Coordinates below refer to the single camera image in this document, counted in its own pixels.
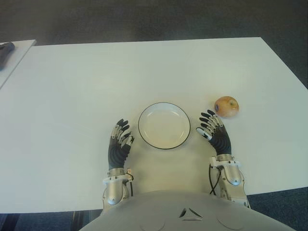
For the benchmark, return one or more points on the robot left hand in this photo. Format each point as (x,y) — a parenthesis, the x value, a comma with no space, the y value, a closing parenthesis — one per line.
(118,154)

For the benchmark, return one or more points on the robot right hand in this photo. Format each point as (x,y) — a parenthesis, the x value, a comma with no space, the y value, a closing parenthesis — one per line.
(222,142)

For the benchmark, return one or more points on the yellow-red apple with sticker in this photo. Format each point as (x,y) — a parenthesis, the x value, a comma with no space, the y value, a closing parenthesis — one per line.
(227,107)

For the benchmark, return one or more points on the robot right arm silver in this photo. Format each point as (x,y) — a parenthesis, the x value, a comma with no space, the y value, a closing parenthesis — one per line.
(232,174)

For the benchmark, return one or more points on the white plate black rim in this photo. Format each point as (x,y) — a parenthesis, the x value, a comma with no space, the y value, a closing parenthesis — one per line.
(164,126)

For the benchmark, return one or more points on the grey robot torso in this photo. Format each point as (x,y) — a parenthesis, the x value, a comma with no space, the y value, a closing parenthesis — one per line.
(183,216)

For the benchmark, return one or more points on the dark device on side table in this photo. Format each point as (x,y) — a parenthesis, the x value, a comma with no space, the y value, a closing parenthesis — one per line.
(5,54)

